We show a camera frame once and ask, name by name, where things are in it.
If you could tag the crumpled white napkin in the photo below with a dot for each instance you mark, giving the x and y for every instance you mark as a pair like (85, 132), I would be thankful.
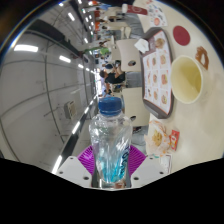
(141, 45)

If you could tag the white paper packet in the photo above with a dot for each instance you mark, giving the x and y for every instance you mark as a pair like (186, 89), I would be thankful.
(165, 162)

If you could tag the dark brown food tray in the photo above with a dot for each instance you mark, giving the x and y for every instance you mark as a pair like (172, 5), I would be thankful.
(166, 115)

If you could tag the ceiling air conditioner unit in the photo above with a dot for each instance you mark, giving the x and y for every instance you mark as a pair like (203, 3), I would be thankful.
(70, 110)

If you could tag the red sauce packet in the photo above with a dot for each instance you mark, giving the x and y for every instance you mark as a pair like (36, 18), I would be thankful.
(174, 140)

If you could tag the group of ceiling lights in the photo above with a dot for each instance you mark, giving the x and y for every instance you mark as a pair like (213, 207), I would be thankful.
(26, 48)

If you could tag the clear blue-capped water bottle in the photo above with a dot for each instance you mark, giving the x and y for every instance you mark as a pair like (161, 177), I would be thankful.
(110, 143)

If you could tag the clear plastic food bag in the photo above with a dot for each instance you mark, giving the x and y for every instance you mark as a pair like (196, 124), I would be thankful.
(156, 138)

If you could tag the flat round red coaster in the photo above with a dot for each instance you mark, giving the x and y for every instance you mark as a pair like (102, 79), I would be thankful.
(181, 35)

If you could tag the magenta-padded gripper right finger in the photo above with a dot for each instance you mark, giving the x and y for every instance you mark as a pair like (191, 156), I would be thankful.
(146, 171)

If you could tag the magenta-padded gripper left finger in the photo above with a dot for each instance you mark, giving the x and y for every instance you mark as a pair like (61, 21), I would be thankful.
(75, 171)

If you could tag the printed paper tray liner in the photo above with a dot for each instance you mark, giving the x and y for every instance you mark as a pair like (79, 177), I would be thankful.
(158, 76)

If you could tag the printed paper leaflet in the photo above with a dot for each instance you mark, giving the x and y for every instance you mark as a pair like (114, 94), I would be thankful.
(156, 15)

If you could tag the person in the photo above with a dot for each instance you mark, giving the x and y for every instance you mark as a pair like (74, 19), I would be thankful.
(113, 78)
(101, 51)

